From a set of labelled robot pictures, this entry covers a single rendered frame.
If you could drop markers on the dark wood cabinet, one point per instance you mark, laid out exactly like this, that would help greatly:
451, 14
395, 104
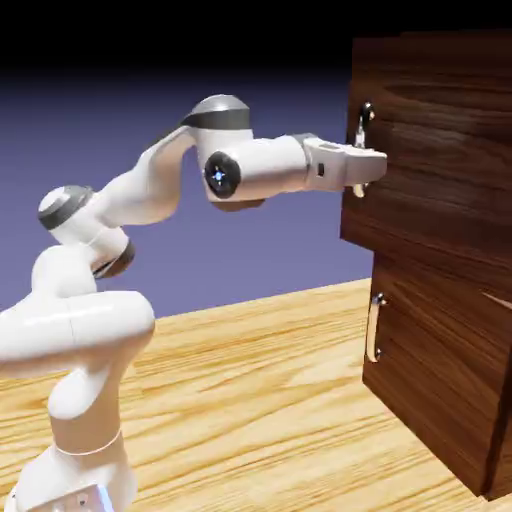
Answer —
440, 352

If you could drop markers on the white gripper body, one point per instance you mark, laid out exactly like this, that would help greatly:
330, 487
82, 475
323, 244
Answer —
366, 164

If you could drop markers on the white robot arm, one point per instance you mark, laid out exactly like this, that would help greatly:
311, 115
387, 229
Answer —
120, 200

